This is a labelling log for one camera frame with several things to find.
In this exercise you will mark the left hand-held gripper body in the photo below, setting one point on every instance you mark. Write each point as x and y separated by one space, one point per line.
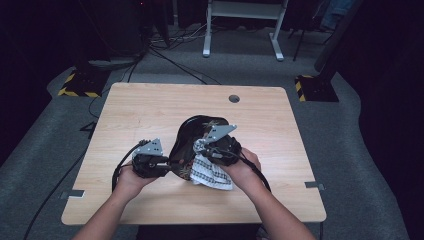
150 165

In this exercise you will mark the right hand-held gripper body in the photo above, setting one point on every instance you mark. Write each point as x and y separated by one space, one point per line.
223 146

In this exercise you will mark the black floral lacquer tray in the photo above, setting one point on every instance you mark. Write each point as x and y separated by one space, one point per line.
188 140

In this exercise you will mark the white patterned cloth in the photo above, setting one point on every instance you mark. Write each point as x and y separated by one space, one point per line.
210 175

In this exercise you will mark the person's left hand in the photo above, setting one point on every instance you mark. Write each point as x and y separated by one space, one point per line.
131 181

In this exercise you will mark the person's right hand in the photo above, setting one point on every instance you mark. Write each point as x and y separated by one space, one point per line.
245 173

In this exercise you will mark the round grey table grommet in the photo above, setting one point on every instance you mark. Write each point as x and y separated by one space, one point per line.
234 98

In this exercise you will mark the person's dark clothing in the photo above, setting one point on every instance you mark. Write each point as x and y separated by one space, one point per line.
196 233

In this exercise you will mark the grey tape strip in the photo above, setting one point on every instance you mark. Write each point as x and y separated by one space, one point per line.
313 185
72 193

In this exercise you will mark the light patterned fabric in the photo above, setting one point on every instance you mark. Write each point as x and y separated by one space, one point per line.
263 234

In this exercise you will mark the black tripod stand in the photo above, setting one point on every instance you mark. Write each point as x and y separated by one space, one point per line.
299 46

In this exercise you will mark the dark stand with grey base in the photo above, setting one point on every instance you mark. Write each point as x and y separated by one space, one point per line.
113 33

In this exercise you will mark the grey slanted pole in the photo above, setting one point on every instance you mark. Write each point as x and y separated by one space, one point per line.
336 36

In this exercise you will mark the blue denim cloth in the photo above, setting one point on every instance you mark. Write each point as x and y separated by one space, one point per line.
336 13

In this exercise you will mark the black yellow striped base plate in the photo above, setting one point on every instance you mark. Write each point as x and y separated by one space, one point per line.
316 90
85 85

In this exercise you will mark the white metal desk frame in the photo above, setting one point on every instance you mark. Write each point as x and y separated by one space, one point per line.
246 9

